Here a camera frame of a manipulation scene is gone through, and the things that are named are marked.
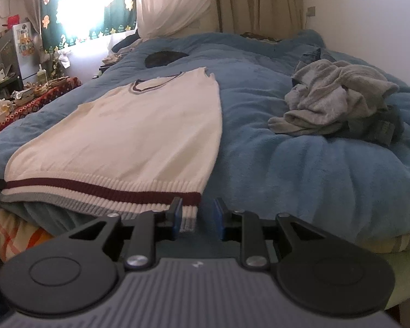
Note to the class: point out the dark patterned pillow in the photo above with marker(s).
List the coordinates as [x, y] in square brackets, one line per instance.
[259, 37]

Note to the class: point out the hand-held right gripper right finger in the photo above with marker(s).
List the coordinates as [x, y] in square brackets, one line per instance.
[219, 217]

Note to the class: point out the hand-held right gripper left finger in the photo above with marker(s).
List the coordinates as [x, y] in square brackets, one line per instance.
[177, 217]

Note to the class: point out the dark wooden nightstand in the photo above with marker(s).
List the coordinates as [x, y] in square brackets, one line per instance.
[109, 65]

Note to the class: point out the small decorated tree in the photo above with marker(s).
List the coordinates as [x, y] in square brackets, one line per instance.
[59, 61]

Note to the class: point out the cream knit vest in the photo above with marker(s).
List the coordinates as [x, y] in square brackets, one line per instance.
[129, 133]

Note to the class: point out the blue jeans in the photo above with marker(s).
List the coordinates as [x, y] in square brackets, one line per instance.
[386, 129]

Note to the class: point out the beige sheer curtain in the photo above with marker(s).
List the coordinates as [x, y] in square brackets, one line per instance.
[29, 0]

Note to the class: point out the wall socket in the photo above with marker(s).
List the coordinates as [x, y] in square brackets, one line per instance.
[311, 11]

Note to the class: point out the green drink cup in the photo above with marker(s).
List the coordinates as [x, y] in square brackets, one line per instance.
[42, 75]

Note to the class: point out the striped bed sheet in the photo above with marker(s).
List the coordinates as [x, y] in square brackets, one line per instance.
[13, 232]

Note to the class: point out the grey sweater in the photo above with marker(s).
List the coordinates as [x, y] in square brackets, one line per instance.
[328, 95]

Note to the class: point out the red patterned side table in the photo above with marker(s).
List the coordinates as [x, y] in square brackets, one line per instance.
[44, 99]

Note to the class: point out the black shelf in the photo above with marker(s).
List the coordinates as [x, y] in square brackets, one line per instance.
[0, 88]

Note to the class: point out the blue fleece blanket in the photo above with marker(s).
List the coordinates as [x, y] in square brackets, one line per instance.
[293, 177]

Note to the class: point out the grey refrigerator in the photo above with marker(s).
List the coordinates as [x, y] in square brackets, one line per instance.
[10, 54]

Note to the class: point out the white sheer curtain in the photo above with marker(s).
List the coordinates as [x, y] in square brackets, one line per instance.
[174, 0]

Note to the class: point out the red wall decoration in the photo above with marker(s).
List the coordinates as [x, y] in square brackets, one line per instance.
[13, 21]

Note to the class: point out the dark navy pillow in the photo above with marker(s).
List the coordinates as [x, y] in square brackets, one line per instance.
[126, 41]

